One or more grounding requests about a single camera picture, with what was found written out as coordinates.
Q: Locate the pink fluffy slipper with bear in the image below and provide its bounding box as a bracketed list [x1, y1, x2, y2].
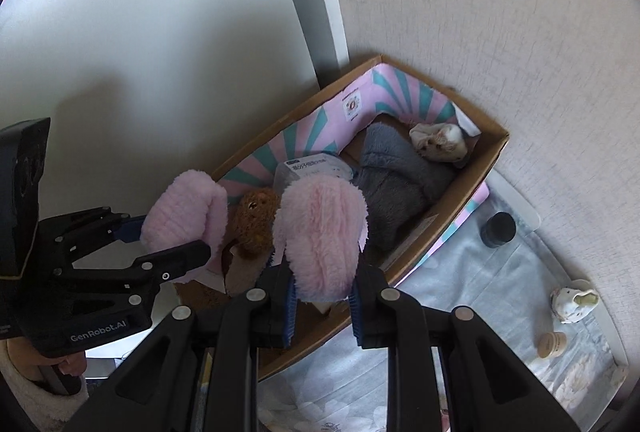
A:
[271, 176, 369, 303]

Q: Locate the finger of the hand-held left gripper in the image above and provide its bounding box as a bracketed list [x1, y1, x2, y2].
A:
[39, 206, 147, 259]
[64, 239, 212, 309]

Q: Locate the small wooden jar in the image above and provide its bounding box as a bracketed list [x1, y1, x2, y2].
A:
[537, 331, 568, 361]

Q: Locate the grey plush cloth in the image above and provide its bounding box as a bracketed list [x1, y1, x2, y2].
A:
[352, 121, 459, 259]

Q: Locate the clear plastic box blue label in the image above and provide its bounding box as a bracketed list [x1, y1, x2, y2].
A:
[273, 152, 356, 193]

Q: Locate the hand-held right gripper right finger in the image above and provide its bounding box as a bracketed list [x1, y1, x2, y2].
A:
[351, 263, 582, 432]

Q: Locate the person's left hand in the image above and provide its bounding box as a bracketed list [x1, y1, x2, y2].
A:
[7, 338, 89, 384]

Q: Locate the small black cap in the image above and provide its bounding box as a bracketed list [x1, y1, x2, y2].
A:
[480, 211, 517, 249]

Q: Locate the cream floral baby sock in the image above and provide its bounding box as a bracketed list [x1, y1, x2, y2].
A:
[549, 279, 600, 324]

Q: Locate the pink printed cardboard box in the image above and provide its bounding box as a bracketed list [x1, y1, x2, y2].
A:
[174, 54, 511, 381]

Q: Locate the pink fluffy wristband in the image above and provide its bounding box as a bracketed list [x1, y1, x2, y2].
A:
[139, 169, 231, 286]

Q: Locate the person's left forearm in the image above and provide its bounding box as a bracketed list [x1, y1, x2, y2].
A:
[0, 341, 91, 432]

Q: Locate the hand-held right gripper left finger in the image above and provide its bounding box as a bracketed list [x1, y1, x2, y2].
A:
[65, 263, 301, 432]

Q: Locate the brown spotted baby sock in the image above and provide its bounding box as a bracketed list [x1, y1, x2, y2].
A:
[408, 121, 467, 166]

